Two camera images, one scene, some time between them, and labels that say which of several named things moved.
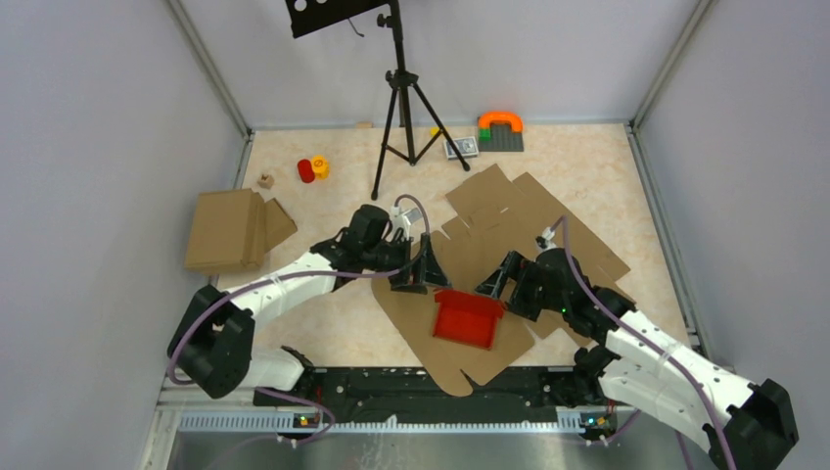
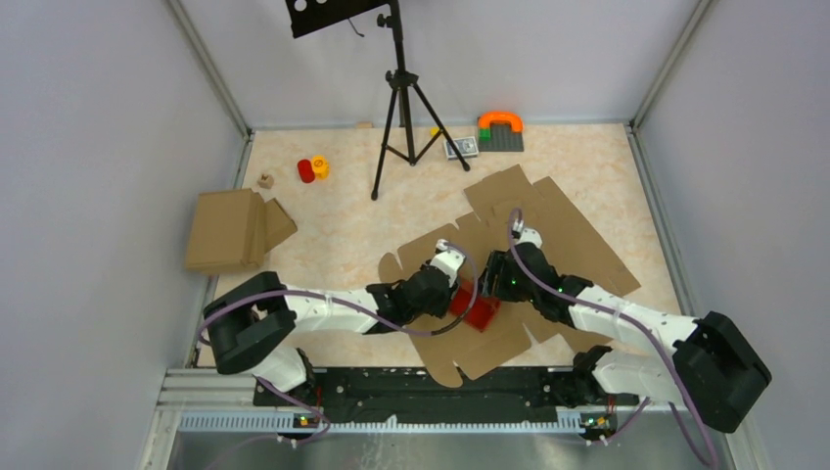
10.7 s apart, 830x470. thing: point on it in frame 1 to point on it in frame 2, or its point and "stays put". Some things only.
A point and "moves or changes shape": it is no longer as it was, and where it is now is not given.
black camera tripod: [400, 77] stays put
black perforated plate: [318, 16] stays put
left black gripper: [423, 271] to [440, 308]
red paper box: [466, 317] moves or changes shape
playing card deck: [467, 147] stays put
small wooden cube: [265, 181] stays put
